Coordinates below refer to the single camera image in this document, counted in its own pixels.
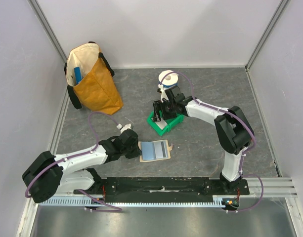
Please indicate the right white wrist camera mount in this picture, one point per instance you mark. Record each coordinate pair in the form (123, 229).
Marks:
(161, 90)

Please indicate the green plastic bin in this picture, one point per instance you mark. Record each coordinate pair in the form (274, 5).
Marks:
(171, 124)

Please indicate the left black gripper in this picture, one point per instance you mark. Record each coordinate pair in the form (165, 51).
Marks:
(137, 151)

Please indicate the white card in bin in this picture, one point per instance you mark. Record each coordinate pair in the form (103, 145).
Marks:
(161, 124)

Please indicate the white credit card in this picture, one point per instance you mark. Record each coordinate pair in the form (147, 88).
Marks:
(161, 149)

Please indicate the toilet paper roll blue wrap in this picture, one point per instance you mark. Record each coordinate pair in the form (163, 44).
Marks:
(167, 79)

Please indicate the beige leather card holder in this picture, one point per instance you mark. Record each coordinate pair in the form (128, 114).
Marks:
(147, 151)

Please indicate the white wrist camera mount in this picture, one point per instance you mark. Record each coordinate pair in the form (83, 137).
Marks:
(161, 90)
(125, 127)

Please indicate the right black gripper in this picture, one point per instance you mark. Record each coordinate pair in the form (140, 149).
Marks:
(158, 110)

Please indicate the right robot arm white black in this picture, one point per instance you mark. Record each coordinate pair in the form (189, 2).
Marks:
(232, 127)

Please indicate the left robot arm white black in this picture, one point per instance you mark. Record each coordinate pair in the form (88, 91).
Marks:
(50, 174)

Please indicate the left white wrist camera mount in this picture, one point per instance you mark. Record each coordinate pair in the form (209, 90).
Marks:
(125, 127)

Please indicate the white slotted cable duct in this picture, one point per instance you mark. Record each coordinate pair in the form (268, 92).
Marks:
(86, 201)

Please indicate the blue item in bag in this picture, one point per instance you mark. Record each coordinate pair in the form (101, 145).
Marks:
(78, 75)

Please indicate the orange tote bag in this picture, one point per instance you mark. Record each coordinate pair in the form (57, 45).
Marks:
(97, 90)

